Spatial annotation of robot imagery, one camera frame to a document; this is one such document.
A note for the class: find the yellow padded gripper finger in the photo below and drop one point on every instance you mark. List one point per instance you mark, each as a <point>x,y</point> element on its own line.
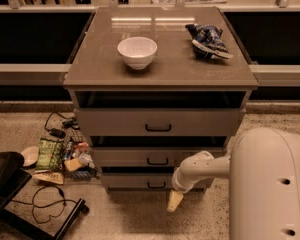
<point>175,198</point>

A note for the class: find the grey drawer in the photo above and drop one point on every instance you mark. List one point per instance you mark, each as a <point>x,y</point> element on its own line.
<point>144,157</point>
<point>137,182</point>
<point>159,122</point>

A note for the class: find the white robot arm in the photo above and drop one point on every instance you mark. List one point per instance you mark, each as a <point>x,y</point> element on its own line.
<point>263,170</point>

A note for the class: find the grey drawer cabinet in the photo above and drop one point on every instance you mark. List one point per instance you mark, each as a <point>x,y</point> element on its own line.
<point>176,79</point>

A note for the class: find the yellow sponge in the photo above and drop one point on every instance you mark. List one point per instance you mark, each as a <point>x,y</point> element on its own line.
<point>72,165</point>

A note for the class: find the green chip bag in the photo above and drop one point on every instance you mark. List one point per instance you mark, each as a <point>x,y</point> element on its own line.
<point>49,155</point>

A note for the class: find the tan snack bag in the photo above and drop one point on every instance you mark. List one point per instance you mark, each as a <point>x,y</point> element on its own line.
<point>51,177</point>

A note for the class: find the white plate on floor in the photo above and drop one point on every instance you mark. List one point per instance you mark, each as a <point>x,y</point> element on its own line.
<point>30,155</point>

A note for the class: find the white ceramic bowl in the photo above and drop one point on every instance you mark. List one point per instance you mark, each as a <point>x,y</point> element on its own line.
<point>137,52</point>

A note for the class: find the black chair base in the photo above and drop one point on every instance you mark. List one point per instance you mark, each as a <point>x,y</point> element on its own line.
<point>12,179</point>

